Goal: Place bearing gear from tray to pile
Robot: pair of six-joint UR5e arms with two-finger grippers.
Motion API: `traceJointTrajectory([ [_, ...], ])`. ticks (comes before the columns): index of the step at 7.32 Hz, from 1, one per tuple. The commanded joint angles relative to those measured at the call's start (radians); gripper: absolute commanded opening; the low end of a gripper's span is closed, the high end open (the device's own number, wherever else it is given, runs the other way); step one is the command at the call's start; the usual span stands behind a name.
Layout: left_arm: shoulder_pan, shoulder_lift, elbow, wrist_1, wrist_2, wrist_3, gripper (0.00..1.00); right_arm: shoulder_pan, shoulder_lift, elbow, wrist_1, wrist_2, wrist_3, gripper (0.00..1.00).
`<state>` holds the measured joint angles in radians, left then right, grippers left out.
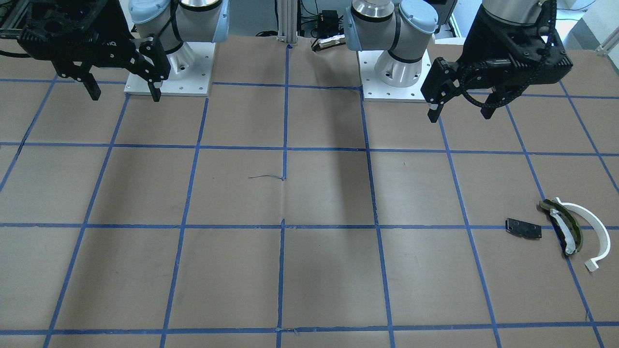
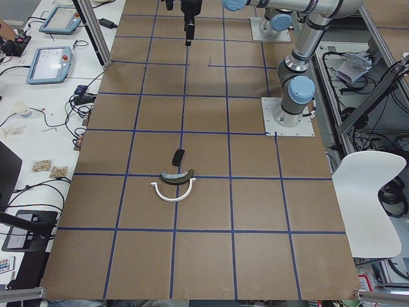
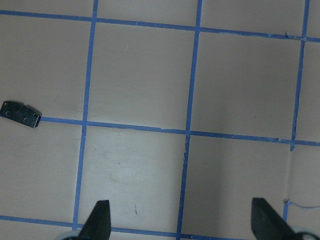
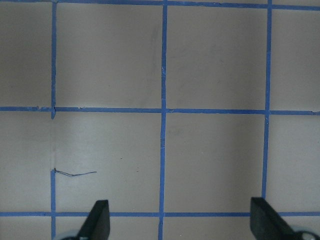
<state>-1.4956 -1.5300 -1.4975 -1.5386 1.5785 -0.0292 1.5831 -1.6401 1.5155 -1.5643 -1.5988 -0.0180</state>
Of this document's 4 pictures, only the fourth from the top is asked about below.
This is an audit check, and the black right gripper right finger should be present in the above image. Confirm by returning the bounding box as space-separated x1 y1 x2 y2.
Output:
250 197 295 240

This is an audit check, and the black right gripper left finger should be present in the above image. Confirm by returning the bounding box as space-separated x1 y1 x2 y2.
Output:
75 200 111 240

